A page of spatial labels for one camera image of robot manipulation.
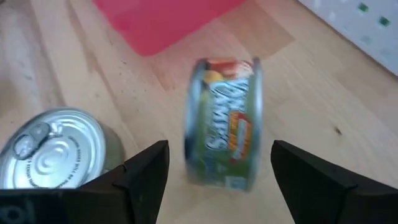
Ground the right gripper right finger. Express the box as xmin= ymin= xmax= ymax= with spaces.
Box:
xmin=270 ymin=139 xmax=398 ymax=224

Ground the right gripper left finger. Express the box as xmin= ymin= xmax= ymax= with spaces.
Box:
xmin=0 ymin=139 xmax=170 ymax=224

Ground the Van Camp's tuna can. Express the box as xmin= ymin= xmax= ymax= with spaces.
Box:
xmin=0 ymin=106 xmax=126 ymax=190
xmin=183 ymin=57 xmax=264 ymax=192

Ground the pink translucent plastic bin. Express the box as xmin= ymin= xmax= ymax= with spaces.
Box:
xmin=92 ymin=0 xmax=247 ymax=58

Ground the white perforated bin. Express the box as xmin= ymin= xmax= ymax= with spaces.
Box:
xmin=297 ymin=0 xmax=398 ymax=77

